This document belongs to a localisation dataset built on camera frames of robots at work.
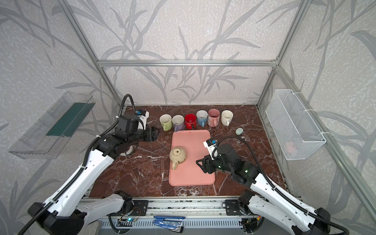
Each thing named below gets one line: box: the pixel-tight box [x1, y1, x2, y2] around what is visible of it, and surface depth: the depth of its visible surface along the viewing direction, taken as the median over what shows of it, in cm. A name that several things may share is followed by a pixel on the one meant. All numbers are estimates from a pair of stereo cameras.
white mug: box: [221, 109, 234, 127], surface depth 105 cm
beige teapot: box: [169, 146, 187, 170], surface depth 86 cm
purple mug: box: [171, 114, 185, 133], surface depth 104 cm
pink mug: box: [207, 108, 221, 128], surface depth 104 cm
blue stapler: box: [152, 215, 186, 234], surface depth 69 cm
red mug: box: [184, 113, 197, 130], surface depth 104 cm
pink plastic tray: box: [168, 129, 216, 187], surface depth 87 cm
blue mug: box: [195, 109, 209, 128], surface depth 104 cm
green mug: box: [159, 113, 172, 132], surface depth 103 cm
